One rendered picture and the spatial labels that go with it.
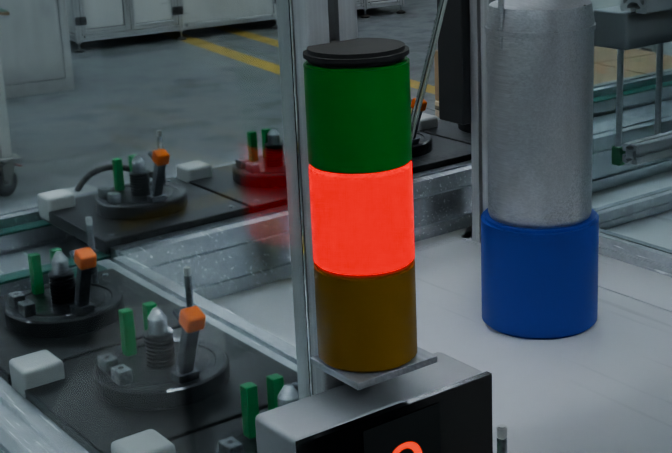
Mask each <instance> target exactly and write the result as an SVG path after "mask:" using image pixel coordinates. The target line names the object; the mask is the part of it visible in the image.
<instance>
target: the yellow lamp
mask: <svg viewBox="0 0 672 453"><path fill-rule="evenodd" d="M314 283H315V303H316V322H317V342H318V355H319V358H320V359H321V360H322V361H323V362H324V363H326V364H327V365H329V366H331V367H333V368H336V369H339V370H343V371H349V372H360V373H365V372H380V371H386V370H391V369H394V368H398V367H400V366H402V365H405V364H406V363H408V362H409V361H411V360H412V359H413V358H414V357H415V356H416V354H417V318H416V281H415V259H414V260H413V261H412V262H411V263H410V264H409V265H407V266H405V267H404V268H402V269H399V270H396V271H393V272H389V273H384V274H377V275H363V276H355V275H342V274H336V273H332V272H328V271H326V270H323V269H321V268H320V267H319V266H317V265H316V264H315V263H314Z"/></svg>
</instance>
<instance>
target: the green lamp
mask: <svg viewBox="0 0 672 453"><path fill-rule="evenodd" d="M303 69H304V89H305V108H306V128H307V147H308V162H309V164H310V165H312V166H313V167H314V168H316V169H319V170H322V171H326V172H332V173H342V174H365V173H376V172H383V171H388V170H393V169H396V168H399V167H402V166H404V165H406V164H407V163H408V162H409V161H410V160H411V159H412V132H411V95H410V59H409V58H408V57H407V56H405V58H404V59H403V60H401V61H399V62H395V63H391V64H387V65H380V66H371V67H357V68H335V67H322V66H316V65H313V64H310V63H308V61H307V60H306V62H304V64H303Z"/></svg>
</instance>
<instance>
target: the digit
mask: <svg viewBox="0 0 672 453"><path fill-rule="evenodd" d="M363 441H364V453H441V450H440V404H439V403H437V404H435V405H432V406H429V407H427V408H424V409H421V410H419V411H416V412H413V413H411V414H408V415H405V416H403V417H400V418H397V419H395V420H392V421H389V422H387V423H384V424H381V425H379V426H376V427H374V428H371V429H368V430H366V431H363Z"/></svg>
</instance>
